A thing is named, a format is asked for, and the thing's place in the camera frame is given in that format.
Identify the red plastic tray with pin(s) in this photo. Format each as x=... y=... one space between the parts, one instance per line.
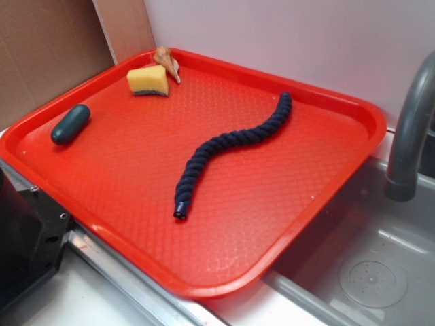
x=118 y=176

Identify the light wooden board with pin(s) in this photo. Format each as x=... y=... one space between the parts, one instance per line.
x=126 y=27

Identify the brown cardboard panel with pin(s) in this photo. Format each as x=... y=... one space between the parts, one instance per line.
x=47 y=48

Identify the tan spiral seashell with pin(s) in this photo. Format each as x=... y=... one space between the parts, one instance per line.
x=163 y=56

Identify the grey toy faucet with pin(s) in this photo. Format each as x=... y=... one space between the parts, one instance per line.
x=412 y=150

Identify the grey plastic sink basin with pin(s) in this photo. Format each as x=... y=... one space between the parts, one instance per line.
x=364 y=260

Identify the dark green plastic pickle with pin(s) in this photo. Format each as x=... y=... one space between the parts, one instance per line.
x=70 y=125

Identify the yellow sponge piece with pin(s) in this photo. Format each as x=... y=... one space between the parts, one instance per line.
x=148 y=80

